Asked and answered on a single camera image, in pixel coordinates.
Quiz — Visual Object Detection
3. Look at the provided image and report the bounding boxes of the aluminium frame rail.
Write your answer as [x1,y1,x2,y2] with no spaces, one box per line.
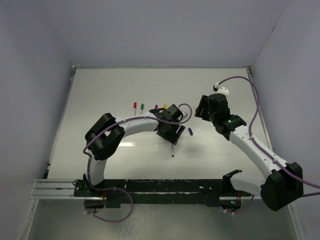
[29,177,296,201]

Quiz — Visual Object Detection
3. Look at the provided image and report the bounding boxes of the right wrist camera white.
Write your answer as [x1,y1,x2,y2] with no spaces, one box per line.
[213,84,229,97]

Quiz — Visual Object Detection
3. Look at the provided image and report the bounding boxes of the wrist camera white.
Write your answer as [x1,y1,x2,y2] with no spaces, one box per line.
[213,84,229,97]
[178,110,189,122]

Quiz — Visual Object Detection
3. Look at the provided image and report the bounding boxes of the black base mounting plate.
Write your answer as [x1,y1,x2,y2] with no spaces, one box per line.
[72,179,250,209]

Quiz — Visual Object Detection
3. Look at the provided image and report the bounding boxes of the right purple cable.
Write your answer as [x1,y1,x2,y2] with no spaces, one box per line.
[217,76,320,216]

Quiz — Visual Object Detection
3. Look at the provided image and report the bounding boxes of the blue marker pen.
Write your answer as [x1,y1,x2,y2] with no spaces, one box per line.
[171,144,175,158]

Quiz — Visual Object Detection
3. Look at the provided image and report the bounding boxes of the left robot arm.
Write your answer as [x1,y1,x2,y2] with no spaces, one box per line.
[83,104,185,196]

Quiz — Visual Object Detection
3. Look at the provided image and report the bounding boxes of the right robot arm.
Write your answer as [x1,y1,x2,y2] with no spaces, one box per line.
[195,93,304,211]

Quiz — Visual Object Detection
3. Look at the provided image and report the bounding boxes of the purple cable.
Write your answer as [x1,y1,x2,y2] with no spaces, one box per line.
[82,103,193,222]
[217,76,320,216]

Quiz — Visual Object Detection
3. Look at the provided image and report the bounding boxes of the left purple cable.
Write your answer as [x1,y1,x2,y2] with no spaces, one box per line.
[82,103,193,222]

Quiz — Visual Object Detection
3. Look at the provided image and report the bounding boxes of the green marker pen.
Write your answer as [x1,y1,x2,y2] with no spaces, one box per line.
[140,103,145,115]

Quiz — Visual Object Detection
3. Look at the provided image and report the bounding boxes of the blue pen cap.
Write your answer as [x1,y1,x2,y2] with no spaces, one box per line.
[188,128,193,136]

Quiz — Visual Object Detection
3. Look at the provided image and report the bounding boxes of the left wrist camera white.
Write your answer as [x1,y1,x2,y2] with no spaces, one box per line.
[178,110,189,122]

